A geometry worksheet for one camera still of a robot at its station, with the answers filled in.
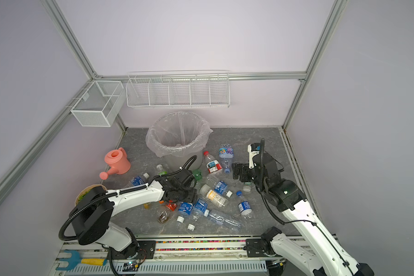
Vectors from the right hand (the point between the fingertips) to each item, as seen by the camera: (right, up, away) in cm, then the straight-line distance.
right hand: (242, 163), depth 71 cm
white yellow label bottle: (-12, -19, +13) cm, 26 cm away
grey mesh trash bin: (-32, -2, +16) cm, 35 cm away
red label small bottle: (-32, -22, +11) cm, 41 cm away
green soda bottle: (-21, -9, +22) cm, 31 cm away
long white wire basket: (-31, +40, +26) cm, 57 cm away
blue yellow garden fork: (-70, -41, 0) cm, 81 cm away
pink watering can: (-64, 0, +20) cm, 67 cm away
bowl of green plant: (-72, -14, +9) cm, 74 cm away
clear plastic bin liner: (-34, +14, +29) cm, 46 cm away
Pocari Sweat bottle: (-26, -23, +8) cm, 35 cm away
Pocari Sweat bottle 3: (-52, -11, +18) cm, 56 cm away
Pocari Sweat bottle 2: (-18, -21, +10) cm, 30 cm away
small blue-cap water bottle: (+3, -21, +9) cm, 24 cm away
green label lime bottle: (-43, -7, +26) cm, 51 cm away
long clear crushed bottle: (-8, -27, +7) cm, 29 cm away
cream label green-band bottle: (+5, -15, +18) cm, 24 cm away
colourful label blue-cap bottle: (-4, +3, +31) cm, 31 cm away
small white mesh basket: (-81, +32, +31) cm, 93 cm away
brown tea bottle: (-37, -27, +14) cm, 48 cm away
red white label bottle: (-13, -4, +27) cm, 30 cm away
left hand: (-23, -19, +14) cm, 33 cm away
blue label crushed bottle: (-9, -13, +16) cm, 23 cm away
